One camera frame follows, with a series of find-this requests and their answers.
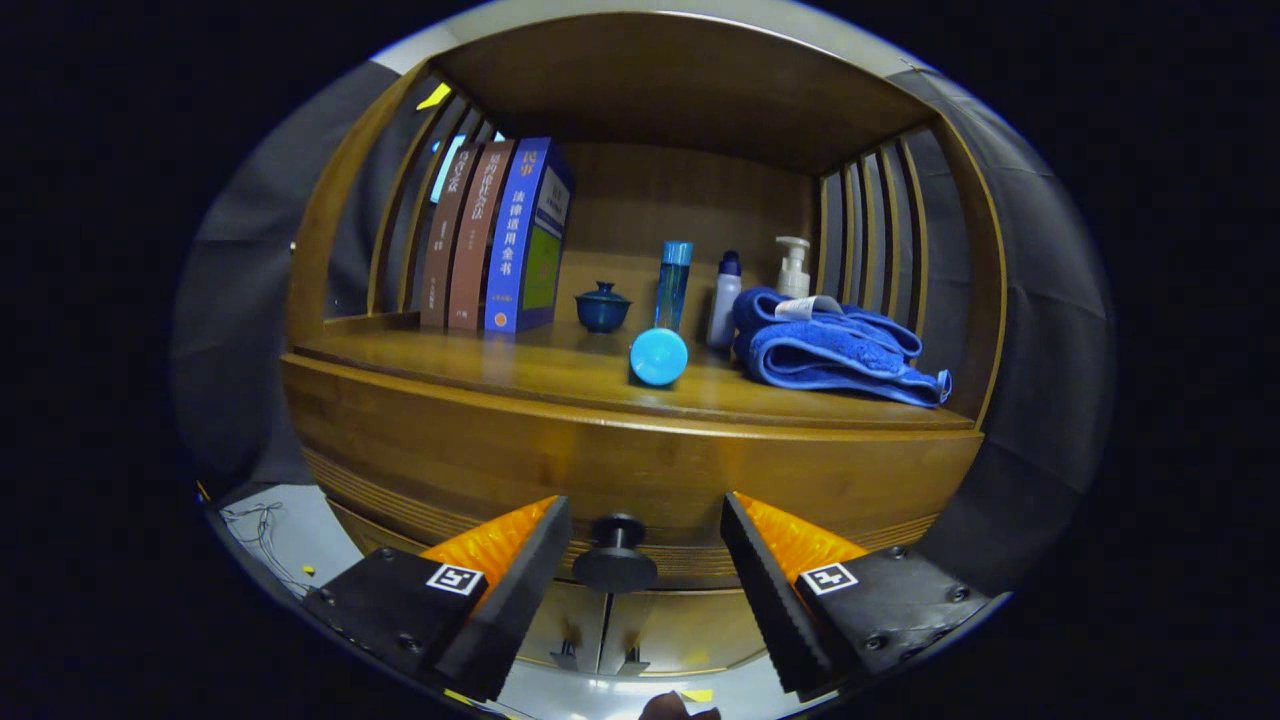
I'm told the white pump bottle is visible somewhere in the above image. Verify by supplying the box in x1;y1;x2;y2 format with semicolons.
775;236;812;299

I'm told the wooden countertop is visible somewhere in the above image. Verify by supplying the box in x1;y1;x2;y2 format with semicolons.
290;310;976;433

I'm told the black drawer knob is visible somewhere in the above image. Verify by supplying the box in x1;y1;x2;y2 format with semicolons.
571;513;660;595

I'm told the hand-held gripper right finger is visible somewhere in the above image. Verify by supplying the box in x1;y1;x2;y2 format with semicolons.
720;492;993;698

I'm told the blue cosmetic tube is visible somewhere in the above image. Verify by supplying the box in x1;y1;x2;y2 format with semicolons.
629;322;691;388

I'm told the blue lidded tea cup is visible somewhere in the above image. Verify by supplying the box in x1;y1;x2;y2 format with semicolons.
574;281;633;335

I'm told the wooden drawer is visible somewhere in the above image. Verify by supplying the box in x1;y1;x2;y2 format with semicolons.
280;352;986;593

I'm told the white bottle blue cap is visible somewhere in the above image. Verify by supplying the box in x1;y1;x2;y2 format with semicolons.
706;250;743;350

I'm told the reddish brown book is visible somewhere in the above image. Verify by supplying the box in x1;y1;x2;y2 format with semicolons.
447;140;516;333

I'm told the clear blue bottle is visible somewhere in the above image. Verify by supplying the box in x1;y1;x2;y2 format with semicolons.
653;240;694;336

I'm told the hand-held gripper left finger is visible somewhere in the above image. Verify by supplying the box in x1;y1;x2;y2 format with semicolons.
300;495;573;704

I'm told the blue folded towel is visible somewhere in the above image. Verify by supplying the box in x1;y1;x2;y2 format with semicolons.
732;287;954;408

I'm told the blue book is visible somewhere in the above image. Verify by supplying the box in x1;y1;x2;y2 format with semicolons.
484;137;575;334

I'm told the wooden cabinet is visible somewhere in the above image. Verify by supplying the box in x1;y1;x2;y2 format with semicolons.
280;10;1009;681

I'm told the dark brown book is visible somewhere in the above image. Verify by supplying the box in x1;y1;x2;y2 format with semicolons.
420;150;483;331

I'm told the tangle of thin cables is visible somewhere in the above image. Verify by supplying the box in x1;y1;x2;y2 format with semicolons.
220;500;316;601

